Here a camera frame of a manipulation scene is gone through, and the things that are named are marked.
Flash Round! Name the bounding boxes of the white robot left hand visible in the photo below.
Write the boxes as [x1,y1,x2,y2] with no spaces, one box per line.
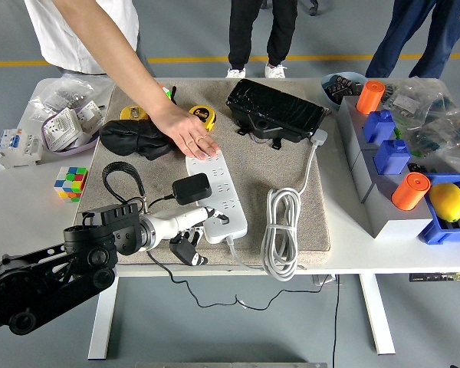
[148,205,231,268]

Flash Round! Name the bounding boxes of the person's left hand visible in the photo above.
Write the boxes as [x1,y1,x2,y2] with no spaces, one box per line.
[149,103,222,161]

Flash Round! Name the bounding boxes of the thin black adapter cord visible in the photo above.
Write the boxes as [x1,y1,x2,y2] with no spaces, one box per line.
[145,194,333,311]

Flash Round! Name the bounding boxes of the black plug adapter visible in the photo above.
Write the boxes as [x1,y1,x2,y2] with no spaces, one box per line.
[171,172,212,206]

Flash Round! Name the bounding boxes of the white power strip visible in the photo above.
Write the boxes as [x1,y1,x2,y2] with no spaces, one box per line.
[185,151,249,245]

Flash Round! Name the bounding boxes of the yellow tape measure black label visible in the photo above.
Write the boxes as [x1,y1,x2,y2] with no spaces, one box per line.
[188,104,218,133]

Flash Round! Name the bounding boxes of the black cloth pouch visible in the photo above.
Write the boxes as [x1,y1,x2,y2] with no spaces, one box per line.
[98,119,177,161]

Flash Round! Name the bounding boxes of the yellow tape measure metal clip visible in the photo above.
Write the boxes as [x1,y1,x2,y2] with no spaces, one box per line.
[120,104,150,121]

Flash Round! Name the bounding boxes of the grey-brown mat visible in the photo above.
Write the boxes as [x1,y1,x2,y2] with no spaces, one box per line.
[69,78,333,269]

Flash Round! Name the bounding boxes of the white socket module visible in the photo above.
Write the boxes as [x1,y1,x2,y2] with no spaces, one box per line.
[44,107,81,151]
[75,100,107,131]

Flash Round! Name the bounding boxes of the black wrapped device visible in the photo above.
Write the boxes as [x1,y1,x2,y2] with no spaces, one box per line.
[225,78,330,151]

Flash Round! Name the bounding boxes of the purple bowl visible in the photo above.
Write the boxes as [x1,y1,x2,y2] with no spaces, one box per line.
[41,110,100,156]

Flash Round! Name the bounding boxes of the person in black trousers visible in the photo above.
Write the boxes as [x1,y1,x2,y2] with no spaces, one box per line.
[225,0,298,80]

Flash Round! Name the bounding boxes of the clear bag of screws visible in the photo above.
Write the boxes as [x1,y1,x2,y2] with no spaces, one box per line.
[28,71,116,120]

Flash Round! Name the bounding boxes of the white table leg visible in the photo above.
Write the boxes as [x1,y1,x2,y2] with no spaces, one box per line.
[87,275,120,360]
[359,274,396,356]

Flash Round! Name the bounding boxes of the blue bowl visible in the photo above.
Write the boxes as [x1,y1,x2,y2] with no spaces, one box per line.
[320,71,369,108]

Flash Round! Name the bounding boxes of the black chip components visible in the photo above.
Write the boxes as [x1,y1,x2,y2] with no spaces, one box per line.
[325,75,363,103]

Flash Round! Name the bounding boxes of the white circuit breaker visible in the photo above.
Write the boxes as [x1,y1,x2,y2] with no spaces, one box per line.
[0,127,44,169]

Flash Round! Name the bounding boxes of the orange cylinder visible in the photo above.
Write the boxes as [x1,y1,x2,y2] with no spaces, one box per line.
[356,79,387,115]
[391,172,432,212]

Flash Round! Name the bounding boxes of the blue block with knob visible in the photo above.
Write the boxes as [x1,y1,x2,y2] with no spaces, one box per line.
[363,109,398,146]
[373,139,412,176]

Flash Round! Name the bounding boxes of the grey block holder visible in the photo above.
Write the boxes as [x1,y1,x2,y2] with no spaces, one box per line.
[337,94,434,239]

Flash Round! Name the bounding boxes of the person in blue trousers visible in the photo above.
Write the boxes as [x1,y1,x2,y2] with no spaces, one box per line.
[364,0,460,80]

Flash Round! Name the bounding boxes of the blue plastic bin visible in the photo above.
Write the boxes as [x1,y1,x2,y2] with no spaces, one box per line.
[418,172,460,246]

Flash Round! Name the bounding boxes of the clear bags of components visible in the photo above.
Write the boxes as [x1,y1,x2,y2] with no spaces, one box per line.
[379,76,460,181]

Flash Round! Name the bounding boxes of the black table control panel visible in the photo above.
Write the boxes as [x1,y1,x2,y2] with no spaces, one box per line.
[409,272,460,283]

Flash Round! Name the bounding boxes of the yellow lemon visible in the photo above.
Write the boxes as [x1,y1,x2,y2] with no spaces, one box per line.
[429,182,460,223]

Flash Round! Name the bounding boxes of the white power strip cable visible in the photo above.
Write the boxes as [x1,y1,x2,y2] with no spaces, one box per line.
[225,128,330,283]

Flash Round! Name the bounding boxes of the black hanging cable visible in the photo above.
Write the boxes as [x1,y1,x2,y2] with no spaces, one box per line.
[331,274,341,368]

